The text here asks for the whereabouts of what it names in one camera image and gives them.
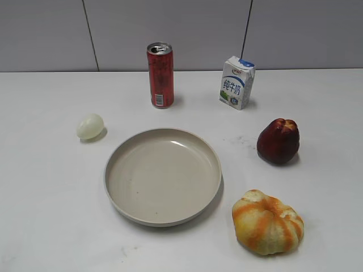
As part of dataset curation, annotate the white blue milk carton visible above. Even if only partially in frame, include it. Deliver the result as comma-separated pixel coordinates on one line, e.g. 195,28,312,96
220,56,255,110

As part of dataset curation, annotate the dark red wax apple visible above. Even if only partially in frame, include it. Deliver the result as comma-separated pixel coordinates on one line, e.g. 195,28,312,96
256,118,299,165

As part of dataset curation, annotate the pale white egg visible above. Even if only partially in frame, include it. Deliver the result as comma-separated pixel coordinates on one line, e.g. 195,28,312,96
76,113,104,140

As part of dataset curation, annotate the red soda can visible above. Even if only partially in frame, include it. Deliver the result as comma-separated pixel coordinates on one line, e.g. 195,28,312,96
147,42,174,108

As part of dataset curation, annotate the beige round plate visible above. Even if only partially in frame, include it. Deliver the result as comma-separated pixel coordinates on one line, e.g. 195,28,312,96
103,128,222,227

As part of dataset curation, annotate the peeled orange with pith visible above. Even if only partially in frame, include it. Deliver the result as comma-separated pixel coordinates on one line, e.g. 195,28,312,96
232,189,304,256

